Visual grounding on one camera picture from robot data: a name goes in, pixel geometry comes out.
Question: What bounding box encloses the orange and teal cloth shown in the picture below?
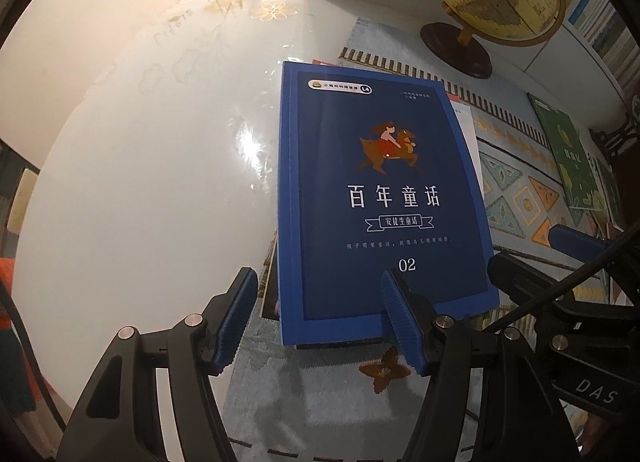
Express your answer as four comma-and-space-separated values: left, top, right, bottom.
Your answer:
0, 257, 57, 415

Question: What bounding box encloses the patterned woven table mat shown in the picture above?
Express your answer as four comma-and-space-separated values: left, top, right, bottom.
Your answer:
224, 16, 640, 462

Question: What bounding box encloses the round fan ornament on stand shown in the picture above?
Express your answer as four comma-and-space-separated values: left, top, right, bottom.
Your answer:
589, 94, 640, 233

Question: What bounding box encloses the row of shelved books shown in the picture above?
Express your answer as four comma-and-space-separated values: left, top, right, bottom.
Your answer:
565, 0, 640, 95

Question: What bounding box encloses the green book with yellow print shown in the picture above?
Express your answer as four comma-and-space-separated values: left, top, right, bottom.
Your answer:
527, 92, 609, 213

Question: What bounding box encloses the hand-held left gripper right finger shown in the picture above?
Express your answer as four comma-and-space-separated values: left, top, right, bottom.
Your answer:
380, 269, 560, 462

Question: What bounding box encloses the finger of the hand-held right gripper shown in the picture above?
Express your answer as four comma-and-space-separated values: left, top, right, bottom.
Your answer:
487, 253, 576, 315
547, 224, 613, 263

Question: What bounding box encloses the white photo cover book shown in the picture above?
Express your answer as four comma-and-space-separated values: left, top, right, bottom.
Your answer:
260, 100, 487, 323

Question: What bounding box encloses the blue storybook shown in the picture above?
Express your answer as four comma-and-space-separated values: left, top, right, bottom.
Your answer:
276, 60, 501, 349

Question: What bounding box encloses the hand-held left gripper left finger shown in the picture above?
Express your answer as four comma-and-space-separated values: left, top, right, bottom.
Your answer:
55, 267, 261, 462

